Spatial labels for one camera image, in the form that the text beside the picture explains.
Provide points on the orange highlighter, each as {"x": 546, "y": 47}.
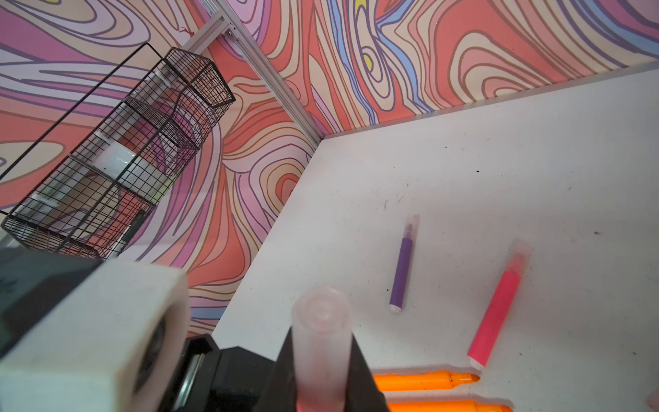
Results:
{"x": 447, "y": 406}
{"x": 435, "y": 381}

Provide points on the left black wire basket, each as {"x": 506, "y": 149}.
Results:
{"x": 96, "y": 199}

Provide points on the purple highlighter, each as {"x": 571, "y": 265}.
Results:
{"x": 399, "y": 286}

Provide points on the orange highlighter top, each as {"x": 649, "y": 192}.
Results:
{"x": 435, "y": 381}

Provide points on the pink highlighter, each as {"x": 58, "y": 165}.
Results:
{"x": 493, "y": 320}

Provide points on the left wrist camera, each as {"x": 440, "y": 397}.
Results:
{"x": 83, "y": 334}

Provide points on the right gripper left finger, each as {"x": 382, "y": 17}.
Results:
{"x": 279, "y": 394}

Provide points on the black marker in basket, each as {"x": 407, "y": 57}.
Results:
{"x": 129, "y": 232}

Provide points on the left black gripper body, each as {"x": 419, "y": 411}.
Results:
{"x": 210, "y": 379}

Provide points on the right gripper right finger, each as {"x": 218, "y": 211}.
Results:
{"x": 363, "y": 394}

